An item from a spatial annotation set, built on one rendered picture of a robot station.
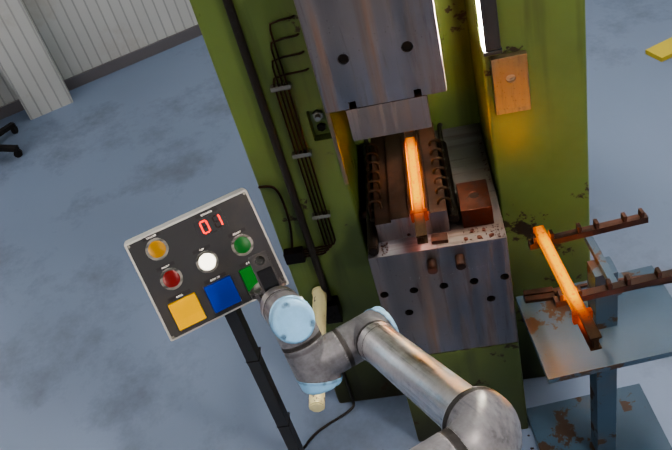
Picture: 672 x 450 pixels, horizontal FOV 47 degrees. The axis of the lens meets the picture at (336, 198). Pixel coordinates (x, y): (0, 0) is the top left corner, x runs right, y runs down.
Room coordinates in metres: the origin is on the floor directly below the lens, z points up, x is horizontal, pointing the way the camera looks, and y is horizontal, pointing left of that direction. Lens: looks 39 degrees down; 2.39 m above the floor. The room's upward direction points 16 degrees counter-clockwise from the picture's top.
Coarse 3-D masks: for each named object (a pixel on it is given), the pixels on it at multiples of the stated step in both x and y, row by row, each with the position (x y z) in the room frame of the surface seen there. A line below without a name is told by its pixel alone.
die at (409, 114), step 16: (416, 96) 1.57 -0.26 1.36; (352, 112) 1.59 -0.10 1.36; (368, 112) 1.59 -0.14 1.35; (384, 112) 1.58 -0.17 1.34; (400, 112) 1.57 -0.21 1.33; (416, 112) 1.56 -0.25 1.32; (352, 128) 1.59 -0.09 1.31; (368, 128) 1.59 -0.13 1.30; (384, 128) 1.58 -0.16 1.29; (400, 128) 1.57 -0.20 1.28; (416, 128) 1.57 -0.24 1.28
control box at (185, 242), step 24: (240, 192) 1.62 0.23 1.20; (192, 216) 1.58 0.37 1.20; (216, 216) 1.58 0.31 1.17; (240, 216) 1.59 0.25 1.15; (144, 240) 1.55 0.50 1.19; (168, 240) 1.55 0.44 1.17; (192, 240) 1.55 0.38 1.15; (216, 240) 1.55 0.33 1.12; (264, 240) 1.55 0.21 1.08; (144, 264) 1.52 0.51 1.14; (168, 264) 1.52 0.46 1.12; (192, 264) 1.52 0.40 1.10; (216, 264) 1.52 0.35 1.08; (240, 264) 1.52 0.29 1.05; (168, 288) 1.48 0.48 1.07; (192, 288) 1.48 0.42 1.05; (240, 288) 1.48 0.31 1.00; (168, 312) 1.45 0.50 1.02; (168, 336) 1.42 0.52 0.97
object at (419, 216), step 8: (408, 144) 1.87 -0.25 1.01; (408, 152) 1.84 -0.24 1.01; (416, 152) 1.84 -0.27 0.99; (408, 160) 1.80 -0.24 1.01; (416, 160) 1.79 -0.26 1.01; (416, 168) 1.75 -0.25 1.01; (416, 176) 1.72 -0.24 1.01; (416, 184) 1.68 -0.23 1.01; (416, 192) 1.65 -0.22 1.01; (416, 200) 1.61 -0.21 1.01; (416, 208) 1.58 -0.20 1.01; (424, 208) 1.57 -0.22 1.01; (416, 216) 1.55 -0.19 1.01; (424, 216) 1.56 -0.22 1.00; (416, 224) 1.52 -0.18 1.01; (424, 224) 1.51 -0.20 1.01; (416, 232) 1.49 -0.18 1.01; (424, 232) 1.48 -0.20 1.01; (424, 240) 1.47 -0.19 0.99
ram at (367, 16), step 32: (320, 0) 1.59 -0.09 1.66; (352, 0) 1.58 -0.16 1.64; (384, 0) 1.57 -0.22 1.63; (416, 0) 1.56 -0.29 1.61; (320, 32) 1.60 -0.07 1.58; (352, 32) 1.58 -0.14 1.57; (384, 32) 1.57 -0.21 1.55; (416, 32) 1.56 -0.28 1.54; (320, 64) 1.60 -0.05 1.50; (352, 64) 1.59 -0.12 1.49; (384, 64) 1.57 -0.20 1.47; (416, 64) 1.56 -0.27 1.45; (352, 96) 1.59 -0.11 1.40; (384, 96) 1.58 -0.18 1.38
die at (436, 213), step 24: (384, 144) 1.95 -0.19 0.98; (432, 144) 1.86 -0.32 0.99; (384, 168) 1.83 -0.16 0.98; (432, 168) 1.75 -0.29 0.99; (384, 192) 1.72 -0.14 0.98; (408, 192) 1.67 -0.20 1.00; (432, 192) 1.65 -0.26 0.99; (384, 216) 1.62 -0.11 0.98; (408, 216) 1.58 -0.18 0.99; (432, 216) 1.57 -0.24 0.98; (384, 240) 1.59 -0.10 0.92
